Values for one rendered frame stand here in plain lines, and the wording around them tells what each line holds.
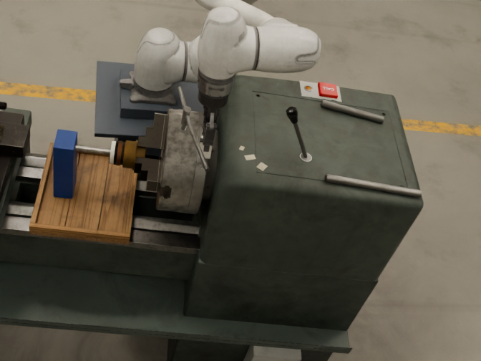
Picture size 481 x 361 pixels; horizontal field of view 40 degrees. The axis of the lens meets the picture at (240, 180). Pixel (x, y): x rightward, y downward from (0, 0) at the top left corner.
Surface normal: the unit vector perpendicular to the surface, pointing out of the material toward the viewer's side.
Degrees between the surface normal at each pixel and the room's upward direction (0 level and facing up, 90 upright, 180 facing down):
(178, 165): 48
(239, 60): 86
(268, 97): 0
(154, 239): 0
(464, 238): 0
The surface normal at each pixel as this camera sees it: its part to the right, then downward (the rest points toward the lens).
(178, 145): 0.18, -0.24
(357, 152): 0.20, -0.66
